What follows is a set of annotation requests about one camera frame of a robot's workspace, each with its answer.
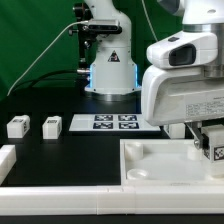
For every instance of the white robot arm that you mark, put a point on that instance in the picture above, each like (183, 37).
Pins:
(113, 72)

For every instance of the white front rail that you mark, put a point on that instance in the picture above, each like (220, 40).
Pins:
(111, 200)

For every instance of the white left block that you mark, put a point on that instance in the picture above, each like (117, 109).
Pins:
(7, 160)

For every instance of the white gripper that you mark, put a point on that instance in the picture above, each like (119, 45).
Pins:
(175, 88)

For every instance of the white square tabletop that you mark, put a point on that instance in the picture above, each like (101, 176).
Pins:
(165, 162)

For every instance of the white marker plate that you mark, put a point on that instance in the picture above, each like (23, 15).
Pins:
(110, 122)

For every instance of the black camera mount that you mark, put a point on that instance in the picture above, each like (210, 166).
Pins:
(85, 38)

